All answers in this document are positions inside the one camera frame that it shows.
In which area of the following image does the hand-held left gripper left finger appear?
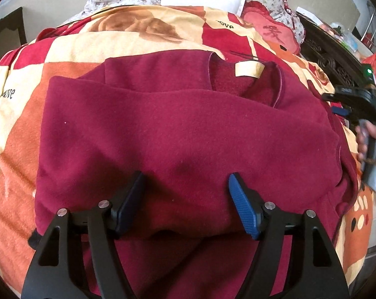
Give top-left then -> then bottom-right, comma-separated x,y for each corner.
21,171 -> 146,299

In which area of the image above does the red heart-shaped cushion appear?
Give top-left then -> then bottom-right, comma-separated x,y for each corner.
240,0 -> 301,55

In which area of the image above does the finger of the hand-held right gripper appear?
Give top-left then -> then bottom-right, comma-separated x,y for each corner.
321,91 -> 348,104
331,106 -> 352,118

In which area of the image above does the person's right hand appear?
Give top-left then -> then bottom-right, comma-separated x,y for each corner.
355,121 -> 376,191

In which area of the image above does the metal rack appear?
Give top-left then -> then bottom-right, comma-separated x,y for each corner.
359,6 -> 376,50

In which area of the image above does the dark carved wooden headboard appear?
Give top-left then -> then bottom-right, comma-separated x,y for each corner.
297,14 -> 372,95

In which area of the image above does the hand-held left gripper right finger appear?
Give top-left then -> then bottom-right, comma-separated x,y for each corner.
228,172 -> 350,299

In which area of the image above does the dark wooden side cabinet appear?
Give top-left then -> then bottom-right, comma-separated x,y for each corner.
0,6 -> 27,78

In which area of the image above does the red orange printed blanket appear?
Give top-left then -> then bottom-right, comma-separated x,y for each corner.
0,4 -> 376,290

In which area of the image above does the maroon fleece sweater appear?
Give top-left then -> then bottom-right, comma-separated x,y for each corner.
34,50 -> 360,299

